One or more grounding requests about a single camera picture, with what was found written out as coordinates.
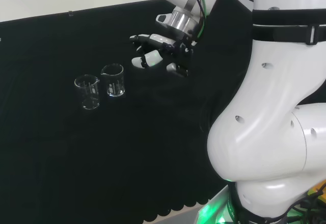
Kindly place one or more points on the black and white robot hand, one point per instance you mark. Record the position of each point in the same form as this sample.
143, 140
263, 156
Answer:
155, 37

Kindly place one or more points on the clear glass beaker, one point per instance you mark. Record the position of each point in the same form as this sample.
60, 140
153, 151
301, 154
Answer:
90, 101
113, 89

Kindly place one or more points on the black bench cloth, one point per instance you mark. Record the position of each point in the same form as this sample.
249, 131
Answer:
76, 145

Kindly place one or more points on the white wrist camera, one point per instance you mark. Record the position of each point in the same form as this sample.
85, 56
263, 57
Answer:
163, 19

